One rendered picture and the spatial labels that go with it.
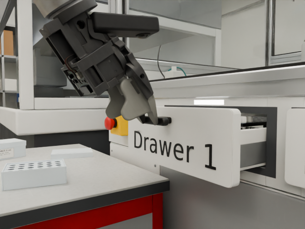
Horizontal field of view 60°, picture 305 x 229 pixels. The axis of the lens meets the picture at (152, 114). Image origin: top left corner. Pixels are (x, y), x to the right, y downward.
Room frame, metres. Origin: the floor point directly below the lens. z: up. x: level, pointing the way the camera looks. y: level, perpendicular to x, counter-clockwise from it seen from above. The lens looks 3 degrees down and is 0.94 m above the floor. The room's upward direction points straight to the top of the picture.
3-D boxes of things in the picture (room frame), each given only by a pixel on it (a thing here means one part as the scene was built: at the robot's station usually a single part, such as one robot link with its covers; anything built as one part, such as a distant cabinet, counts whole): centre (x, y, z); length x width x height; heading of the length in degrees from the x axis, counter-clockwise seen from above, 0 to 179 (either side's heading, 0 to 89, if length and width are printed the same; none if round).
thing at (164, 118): (0.46, -0.01, 0.91); 0.07 x 0.04 x 0.01; 34
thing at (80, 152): (0.86, 0.26, 0.77); 0.13 x 0.09 x 0.02; 107
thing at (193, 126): (0.48, -0.03, 0.87); 0.29 x 0.02 x 0.11; 34
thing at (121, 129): (0.79, 0.10, 0.88); 0.07 x 0.05 x 0.07; 34
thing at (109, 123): (0.77, 0.12, 0.88); 0.04 x 0.03 x 0.04; 34
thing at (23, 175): (0.58, 0.26, 0.78); 0.12 x 0.08 x 0.04; 113
